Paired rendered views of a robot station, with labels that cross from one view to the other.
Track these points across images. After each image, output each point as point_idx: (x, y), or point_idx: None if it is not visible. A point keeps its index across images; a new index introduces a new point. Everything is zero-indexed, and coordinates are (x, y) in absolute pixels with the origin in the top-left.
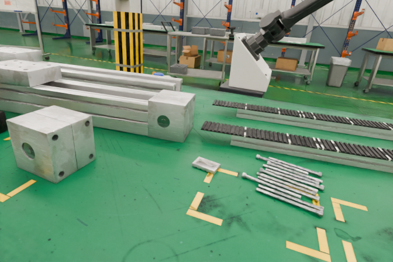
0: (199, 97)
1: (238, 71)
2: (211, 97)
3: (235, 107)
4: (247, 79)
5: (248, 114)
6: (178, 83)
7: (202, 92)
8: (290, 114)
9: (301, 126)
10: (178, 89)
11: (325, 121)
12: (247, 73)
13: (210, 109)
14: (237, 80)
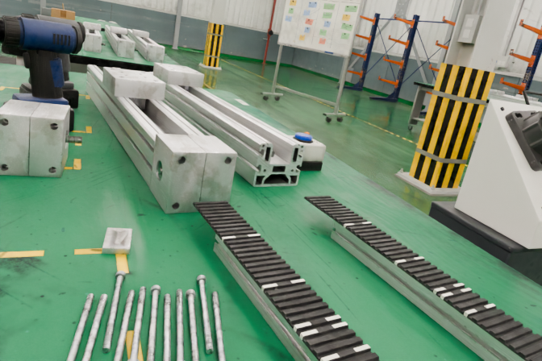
0: (341, 194)
1: (479, 180)
2: (363, 203)
3: (331, 217)
4: (493, 205)
5: (350, 242)
6: (291, 149)
7: (370, 192)
8: (414, 276)
9: (435, 320)
10: (289, 159)
11: (491, 338)
12: (497, 190)
13: (314, 210)
14: (473, 200)
